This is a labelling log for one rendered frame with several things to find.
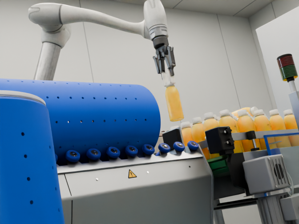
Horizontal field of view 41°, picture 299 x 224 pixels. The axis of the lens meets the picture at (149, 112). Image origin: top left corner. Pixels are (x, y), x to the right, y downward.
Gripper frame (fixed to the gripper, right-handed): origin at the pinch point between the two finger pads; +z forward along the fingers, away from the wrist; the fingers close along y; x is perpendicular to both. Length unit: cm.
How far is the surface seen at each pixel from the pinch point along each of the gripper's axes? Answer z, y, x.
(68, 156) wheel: 37, 25, -72
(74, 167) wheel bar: 41, 25, -71
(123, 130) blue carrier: 30, 26, -51
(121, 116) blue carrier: 26, 27, -52
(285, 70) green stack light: 14, 49, 17
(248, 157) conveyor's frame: 46, 36, -2
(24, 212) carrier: 53, 61, -102
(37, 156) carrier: 43, 60, -98
